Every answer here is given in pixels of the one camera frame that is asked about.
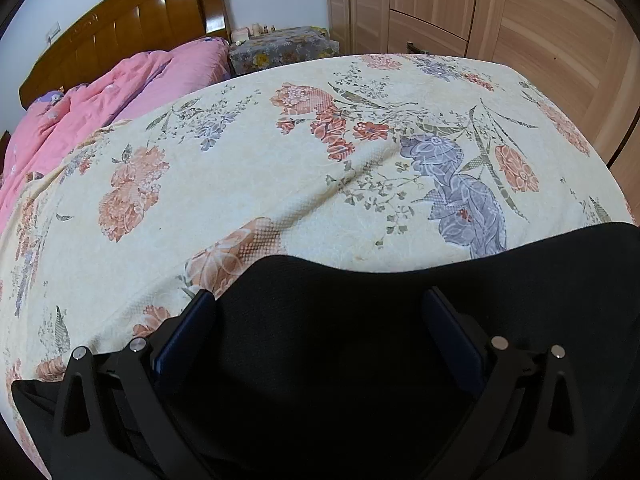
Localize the wooden headboard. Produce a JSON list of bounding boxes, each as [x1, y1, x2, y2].
[[19, 0, 232, 109]]

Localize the floral covered nightstand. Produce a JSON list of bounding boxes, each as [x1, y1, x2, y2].
[[228, 26, 341, 79]]

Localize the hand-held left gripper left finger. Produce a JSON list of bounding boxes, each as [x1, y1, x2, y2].
[[50, 290, 221, 480]]

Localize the floral bed sheet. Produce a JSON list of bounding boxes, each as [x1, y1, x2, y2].
[[0, 52, 640, 480]]

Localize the small bottles on nightstand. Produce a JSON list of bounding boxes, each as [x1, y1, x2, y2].
[[231, 22, 281, 45]]

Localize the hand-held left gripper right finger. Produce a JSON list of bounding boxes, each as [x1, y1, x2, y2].
[[422, 287, 598, 480]]

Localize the pink quilt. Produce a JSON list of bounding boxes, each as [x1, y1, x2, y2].
[[0, 37, 233, 233]]

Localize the black pants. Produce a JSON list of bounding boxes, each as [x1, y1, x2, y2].
[[10, 222, 640, 480]]

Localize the wooden wardrobe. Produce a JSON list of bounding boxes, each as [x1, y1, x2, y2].
[[324, 0, 640, 188]]

